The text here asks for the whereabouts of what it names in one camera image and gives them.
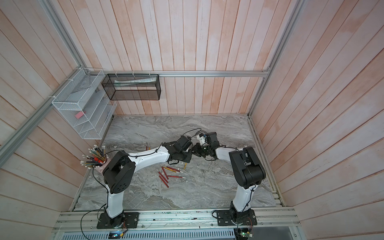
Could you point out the white wire mesh shelf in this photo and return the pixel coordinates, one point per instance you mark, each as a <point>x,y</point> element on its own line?
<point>82,93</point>

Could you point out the black wire mesh basket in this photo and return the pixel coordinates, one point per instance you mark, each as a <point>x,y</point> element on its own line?
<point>131,93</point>

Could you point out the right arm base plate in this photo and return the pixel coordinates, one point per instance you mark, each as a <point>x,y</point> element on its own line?
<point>234,218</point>

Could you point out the pink eraser block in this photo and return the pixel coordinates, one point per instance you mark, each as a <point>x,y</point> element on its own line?
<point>79,114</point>

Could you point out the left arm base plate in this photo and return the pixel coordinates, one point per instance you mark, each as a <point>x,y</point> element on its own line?
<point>132,219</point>

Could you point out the papers in black basket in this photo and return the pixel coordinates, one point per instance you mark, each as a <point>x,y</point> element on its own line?
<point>146,82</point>

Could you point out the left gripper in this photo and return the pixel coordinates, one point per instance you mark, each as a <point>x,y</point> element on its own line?
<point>188,159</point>

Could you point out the red carving knife left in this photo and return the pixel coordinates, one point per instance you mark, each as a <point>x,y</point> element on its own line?
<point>163,178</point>

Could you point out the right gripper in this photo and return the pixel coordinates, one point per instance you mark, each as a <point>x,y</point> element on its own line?
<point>197,152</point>

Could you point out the pink pencil cup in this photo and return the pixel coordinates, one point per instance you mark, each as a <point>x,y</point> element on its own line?
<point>100,169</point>

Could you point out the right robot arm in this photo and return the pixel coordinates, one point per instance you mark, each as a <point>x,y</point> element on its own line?
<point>248,171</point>

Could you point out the red carving knife right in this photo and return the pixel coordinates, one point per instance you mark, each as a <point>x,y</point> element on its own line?
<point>175,177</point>

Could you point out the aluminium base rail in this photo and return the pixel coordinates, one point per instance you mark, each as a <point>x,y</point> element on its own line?
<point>179,219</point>

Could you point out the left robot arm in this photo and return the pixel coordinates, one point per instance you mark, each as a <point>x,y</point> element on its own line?
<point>120,170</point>

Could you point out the bundle of pencils in cup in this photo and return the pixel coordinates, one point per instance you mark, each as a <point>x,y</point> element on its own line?
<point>97,157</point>

